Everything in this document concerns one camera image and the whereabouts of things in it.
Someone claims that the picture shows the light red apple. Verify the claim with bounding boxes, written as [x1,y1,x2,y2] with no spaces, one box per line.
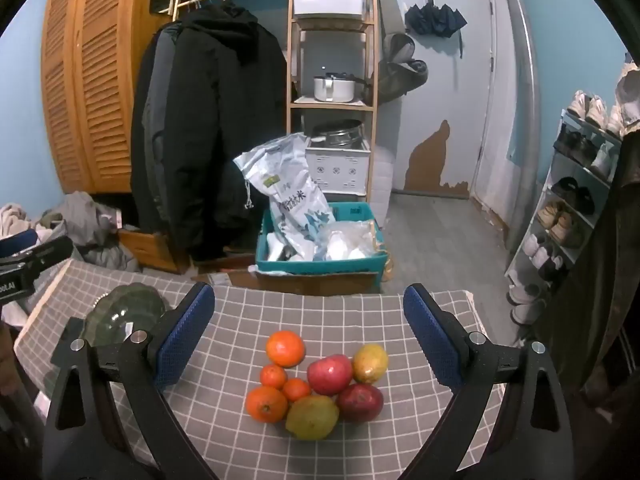
[306,354,354,396]

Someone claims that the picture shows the dark brown coat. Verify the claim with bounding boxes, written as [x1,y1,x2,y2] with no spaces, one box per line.
[537,125,640,411]

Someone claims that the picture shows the teal plastic basket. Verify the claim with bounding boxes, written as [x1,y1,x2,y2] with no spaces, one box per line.
[255,202,390,276]

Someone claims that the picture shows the white cloth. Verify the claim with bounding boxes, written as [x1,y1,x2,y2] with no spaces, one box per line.
[612,62,640,126]

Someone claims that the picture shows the shoe rack with shoes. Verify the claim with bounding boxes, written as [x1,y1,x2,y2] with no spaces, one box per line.
[507,89,626,323]

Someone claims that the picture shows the white pot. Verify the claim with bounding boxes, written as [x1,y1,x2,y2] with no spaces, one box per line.
[313,74,373,103]

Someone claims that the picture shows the dark red apple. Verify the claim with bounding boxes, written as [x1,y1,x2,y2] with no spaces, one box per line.
[336,383,385,423]

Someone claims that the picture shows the steel pot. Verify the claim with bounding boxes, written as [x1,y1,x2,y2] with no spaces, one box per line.
[311,119,364,150]

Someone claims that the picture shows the white patterned cabinet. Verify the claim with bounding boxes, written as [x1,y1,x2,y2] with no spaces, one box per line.
[305,140,372,196]

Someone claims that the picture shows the crumpled grey jacket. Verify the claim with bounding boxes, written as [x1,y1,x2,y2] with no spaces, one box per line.
[42,191,141,273]

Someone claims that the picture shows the small yellow mango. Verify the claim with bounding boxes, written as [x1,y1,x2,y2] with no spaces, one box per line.
[352,343,389,382]

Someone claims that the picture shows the wooden shelf rack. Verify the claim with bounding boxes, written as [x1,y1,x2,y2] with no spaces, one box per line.
[286,0,377,206]

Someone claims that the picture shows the pale blue door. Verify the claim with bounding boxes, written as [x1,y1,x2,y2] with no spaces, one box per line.
[467,0,538,211]

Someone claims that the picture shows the wooden louvered wardrobe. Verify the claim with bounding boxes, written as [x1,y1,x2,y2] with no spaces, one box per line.
[41,0,173,196]

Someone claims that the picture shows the dark grey hanging jacket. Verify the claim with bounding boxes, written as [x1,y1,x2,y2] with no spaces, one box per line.
[131,25,181,246]

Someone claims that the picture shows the green glass plate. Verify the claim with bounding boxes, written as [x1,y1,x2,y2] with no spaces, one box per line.
[81,282,167,348]

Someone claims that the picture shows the large orange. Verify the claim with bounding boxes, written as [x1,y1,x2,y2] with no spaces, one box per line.
[245,385,289,424]
[265,330,306,367]

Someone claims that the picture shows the grey hanging bag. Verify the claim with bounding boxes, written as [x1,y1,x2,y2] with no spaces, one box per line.
[377,32,430,106]

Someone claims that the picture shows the beige cloth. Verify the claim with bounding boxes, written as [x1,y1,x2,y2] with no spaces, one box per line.
[0,203,31,236]

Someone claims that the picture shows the black hooded jacket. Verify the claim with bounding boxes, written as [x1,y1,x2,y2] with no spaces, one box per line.
[165,0,288,263]

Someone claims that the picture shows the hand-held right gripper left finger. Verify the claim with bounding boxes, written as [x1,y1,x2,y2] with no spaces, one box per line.
[42,282,221,480]

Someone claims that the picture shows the large yellow-green mango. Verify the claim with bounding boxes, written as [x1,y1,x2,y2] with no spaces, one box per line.
[285,395,340,441]

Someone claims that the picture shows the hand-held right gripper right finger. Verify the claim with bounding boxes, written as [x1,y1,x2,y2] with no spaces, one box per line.
[400,282,576,480]

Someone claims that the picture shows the clear plastic bag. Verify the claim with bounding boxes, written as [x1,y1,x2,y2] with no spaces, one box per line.
[315,220,383,261]

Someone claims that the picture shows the grey checked tablecloth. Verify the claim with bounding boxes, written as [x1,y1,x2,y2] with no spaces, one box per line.
[12,260,516,480]

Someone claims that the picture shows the small orange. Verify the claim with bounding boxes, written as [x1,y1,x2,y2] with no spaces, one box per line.
[260,363,288,390]
[281,378,312,404]

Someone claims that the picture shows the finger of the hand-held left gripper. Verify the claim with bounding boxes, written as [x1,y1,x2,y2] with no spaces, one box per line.
[0,230,40,257]
[0,236,75,281]

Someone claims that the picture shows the white storage bin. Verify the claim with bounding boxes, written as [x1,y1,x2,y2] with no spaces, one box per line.
[292,0,366,18]

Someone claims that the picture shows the dark blue umbrella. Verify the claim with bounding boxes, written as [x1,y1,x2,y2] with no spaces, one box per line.
[404,0,468,58]

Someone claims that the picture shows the white printed rice bag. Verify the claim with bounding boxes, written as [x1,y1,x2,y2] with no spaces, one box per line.
[233,132,336,261]

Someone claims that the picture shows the white shoe rack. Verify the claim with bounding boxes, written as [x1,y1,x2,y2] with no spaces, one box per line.
[505,107,626,311]

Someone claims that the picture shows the large cardboard box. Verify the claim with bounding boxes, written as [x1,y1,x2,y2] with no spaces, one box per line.
[250,267,383,296]

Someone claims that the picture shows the wooden drawer box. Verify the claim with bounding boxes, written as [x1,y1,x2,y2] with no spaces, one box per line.
[119,227,191,275]

